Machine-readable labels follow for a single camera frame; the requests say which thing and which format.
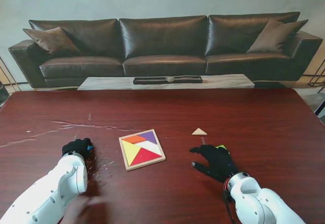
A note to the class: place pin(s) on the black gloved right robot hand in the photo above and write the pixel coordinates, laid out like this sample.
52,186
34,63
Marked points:
218,163

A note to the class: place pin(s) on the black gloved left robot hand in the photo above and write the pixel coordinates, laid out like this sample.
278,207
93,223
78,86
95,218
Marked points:
76,147

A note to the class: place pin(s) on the blue tangram triangle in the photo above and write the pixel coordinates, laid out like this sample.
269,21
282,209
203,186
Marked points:
90,147

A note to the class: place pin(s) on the square wooden puzzle tray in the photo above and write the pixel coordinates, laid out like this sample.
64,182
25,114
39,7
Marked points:
127,165

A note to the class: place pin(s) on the orange tangram parallelogram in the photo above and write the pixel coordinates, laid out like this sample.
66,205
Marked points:
134,139

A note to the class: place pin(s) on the large red tangram triangle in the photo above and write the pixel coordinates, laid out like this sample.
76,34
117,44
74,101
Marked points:
147,156

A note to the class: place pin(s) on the purple tangram triangle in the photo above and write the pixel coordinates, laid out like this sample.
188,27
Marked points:
149,137

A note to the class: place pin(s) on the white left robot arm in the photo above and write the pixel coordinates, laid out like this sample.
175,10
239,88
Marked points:
48,193

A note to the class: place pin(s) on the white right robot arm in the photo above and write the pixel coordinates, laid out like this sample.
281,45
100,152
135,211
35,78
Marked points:
256,201

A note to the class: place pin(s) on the green tangram square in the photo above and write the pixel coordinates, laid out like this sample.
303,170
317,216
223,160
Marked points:
223,147

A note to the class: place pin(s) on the clear tape strip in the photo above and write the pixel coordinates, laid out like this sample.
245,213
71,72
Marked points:
203,140

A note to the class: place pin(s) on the small natural wood triangle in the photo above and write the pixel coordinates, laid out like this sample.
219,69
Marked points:
199,132

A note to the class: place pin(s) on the grey marble coffee table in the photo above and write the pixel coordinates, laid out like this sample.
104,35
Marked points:
106,83

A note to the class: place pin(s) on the black chair edge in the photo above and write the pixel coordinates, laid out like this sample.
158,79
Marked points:
2,94

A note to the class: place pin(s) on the small glass ball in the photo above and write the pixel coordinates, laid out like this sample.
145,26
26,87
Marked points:
170,79

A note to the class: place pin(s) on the long black decorative tray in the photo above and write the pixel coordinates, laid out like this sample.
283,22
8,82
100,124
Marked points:
149,80

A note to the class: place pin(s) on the brown throw pillow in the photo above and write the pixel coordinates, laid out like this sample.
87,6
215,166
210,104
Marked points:
53,41
276,37

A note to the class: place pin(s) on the dark brown leather sofa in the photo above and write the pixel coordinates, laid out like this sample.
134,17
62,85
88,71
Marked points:
162,43

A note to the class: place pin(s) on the thin metal side table frame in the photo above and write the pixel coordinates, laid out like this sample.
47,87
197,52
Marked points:
10,78
316,76

